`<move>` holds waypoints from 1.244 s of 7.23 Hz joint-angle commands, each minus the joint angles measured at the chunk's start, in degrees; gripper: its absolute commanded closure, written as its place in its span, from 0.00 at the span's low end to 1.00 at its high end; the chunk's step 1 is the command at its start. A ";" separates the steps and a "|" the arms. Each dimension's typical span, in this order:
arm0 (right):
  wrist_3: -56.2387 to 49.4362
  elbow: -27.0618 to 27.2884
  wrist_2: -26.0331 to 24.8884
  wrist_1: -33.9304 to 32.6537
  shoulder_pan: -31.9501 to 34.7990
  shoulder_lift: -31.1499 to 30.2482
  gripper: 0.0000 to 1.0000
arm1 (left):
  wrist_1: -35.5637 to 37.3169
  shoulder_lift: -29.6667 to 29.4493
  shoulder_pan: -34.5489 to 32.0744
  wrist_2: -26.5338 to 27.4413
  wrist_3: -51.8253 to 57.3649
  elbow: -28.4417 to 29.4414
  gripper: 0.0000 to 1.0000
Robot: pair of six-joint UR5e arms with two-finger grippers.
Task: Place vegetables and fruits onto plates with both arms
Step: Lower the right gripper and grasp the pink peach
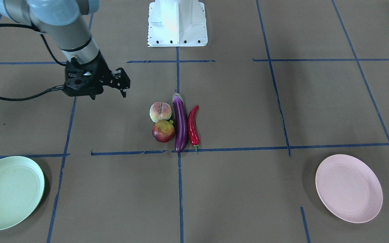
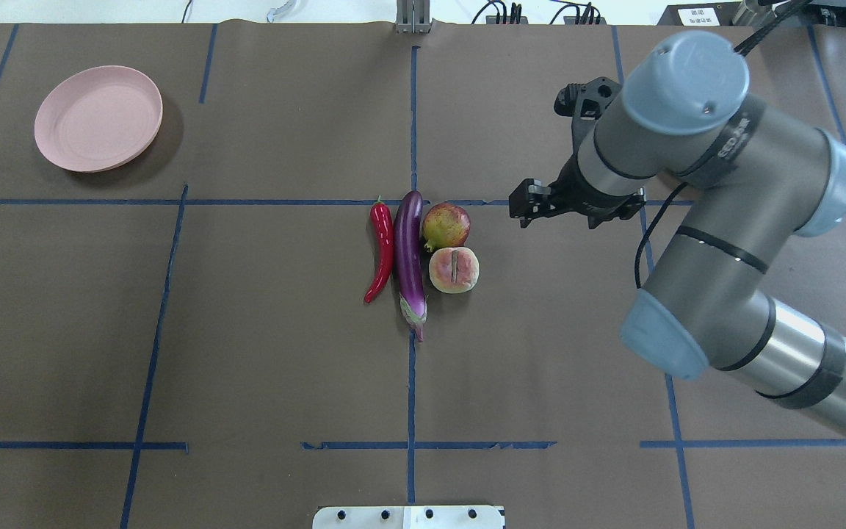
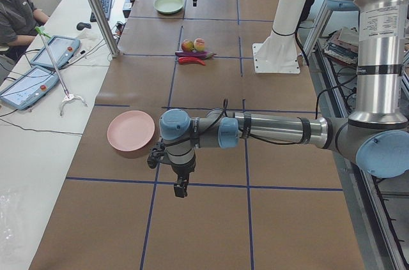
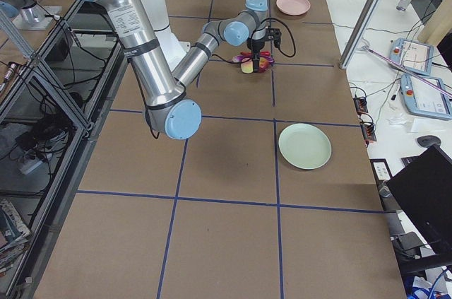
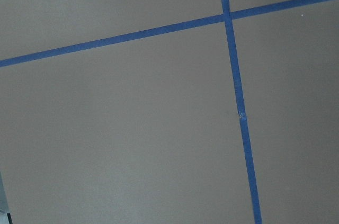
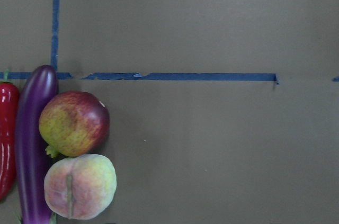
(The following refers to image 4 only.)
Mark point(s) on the aluminium frame rail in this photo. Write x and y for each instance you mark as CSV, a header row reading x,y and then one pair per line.
x,y
52,108

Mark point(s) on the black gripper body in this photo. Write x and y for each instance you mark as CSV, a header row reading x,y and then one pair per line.
x,y
255,45

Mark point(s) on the near teach pendant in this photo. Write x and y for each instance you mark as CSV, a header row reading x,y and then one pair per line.
x,y
422,100

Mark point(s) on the pink plate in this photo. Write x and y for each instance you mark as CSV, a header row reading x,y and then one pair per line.
x,y
293,7

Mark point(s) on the black monitor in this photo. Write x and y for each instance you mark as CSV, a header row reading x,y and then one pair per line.
x,y
423,191

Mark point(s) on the green plate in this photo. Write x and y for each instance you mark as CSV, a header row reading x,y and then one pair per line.
x,y
304,146

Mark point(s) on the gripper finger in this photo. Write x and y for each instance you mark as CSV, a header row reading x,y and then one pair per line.
x,y
255,57

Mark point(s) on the aluminium frame post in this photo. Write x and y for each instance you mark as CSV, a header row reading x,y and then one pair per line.
x,y
365,16

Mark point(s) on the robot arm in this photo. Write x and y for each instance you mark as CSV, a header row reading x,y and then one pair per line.
x,y
144,32

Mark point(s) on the stack of books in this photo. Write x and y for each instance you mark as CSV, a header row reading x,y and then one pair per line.
x,y
14,235

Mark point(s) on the teach pendant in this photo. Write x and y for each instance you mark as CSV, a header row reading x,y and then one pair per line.
x,y
413,55
422,100

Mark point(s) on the black computer mouse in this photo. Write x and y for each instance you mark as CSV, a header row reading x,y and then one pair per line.
x,y
428,141

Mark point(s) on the yellow pink peach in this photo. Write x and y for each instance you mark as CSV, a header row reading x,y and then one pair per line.
x,y
247,67

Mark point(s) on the red chili pepper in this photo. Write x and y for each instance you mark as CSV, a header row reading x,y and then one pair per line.
x,y
261,54

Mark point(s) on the red yellow pomegranate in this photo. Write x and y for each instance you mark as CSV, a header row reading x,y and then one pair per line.
x,y
264,65

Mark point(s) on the far teach pendant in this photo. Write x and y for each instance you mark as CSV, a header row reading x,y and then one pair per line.
x,y
413,55

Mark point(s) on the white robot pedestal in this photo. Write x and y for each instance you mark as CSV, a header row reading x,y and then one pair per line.
x,y
174,50

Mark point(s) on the purple eggplant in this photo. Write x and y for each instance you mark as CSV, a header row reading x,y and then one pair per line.
x,y
238,59

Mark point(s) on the white power strip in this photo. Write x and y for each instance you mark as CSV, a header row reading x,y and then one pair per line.
x,y
29,165

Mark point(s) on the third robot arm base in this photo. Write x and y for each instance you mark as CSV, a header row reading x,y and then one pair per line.
x,y
29,14

